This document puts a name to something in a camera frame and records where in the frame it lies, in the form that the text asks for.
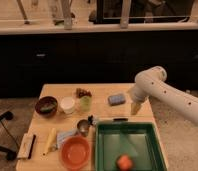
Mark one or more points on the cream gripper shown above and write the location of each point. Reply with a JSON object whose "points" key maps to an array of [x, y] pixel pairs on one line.
{"points": [[135, 107]]}

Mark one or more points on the blue sponge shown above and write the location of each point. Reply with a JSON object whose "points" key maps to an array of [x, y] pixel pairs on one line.
{"points": [[116, 99]]}

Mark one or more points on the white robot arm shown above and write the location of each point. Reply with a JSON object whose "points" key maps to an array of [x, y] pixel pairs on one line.
{"points": [[151, 82]]}

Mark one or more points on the green plastic cup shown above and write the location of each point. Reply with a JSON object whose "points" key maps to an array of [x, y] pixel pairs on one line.
{"points": [[85, 103]]}

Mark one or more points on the small metal cup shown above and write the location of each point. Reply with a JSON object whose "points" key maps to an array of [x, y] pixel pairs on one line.
{"points": [[83, 127]]}

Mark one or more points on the white paper cup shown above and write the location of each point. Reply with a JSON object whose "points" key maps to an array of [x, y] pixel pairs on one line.
{"points": [[67, 105]]}

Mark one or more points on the black marker pen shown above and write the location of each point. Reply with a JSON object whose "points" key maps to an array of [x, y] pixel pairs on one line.
{"points": [[120, 119]]}

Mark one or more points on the green plastic bin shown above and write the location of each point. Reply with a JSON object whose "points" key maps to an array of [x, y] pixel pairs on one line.
{"points": [[138, 140]]}

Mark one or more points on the small black white toy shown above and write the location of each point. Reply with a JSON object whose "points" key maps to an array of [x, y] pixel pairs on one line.
{"points": [[93, 120]]}

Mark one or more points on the brown grape cluster toy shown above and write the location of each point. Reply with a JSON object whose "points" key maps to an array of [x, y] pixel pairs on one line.
{"points": [[82, 92]]}

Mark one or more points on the orange block in bin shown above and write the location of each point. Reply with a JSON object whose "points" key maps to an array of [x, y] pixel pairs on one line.
{"points": [[124, 163]]}

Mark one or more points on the orange plastic bowl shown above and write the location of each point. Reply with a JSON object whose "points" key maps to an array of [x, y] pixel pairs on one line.
{"points": [[75, 153]]}

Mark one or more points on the blue grey cloth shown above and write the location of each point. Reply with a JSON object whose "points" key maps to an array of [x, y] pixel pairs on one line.
{"points": [[62, 135]]}

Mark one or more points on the yellow banana toy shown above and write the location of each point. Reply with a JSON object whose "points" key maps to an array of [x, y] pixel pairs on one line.
{"points": [[50, 144]]}

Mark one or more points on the dark brown bowl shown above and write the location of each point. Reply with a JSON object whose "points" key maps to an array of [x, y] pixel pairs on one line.
{"points": [[46, 106]]}

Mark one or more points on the black chair base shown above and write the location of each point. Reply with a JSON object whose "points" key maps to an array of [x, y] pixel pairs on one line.
{"points": [[10, 154]]}

